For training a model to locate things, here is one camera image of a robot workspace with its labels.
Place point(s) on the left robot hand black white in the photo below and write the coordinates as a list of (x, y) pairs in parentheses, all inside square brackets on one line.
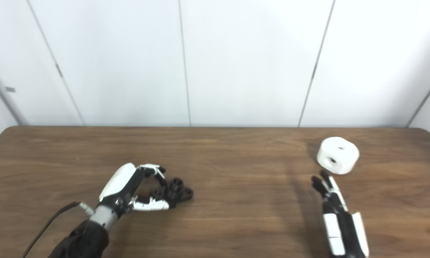
[(118, 181)]

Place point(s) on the small grey wall tag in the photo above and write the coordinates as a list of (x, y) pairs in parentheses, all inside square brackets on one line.
[(10, 89)]

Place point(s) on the round white piece with holes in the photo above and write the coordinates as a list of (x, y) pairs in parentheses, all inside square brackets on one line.
[(345, 159)]

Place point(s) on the black flanged holder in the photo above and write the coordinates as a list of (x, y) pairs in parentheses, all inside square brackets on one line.
[(177, 191)]

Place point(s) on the grey wall corner post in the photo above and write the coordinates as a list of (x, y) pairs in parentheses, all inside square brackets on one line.
[(7, 96)]

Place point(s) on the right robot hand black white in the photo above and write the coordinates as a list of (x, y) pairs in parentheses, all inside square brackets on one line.
[(345, 233)]

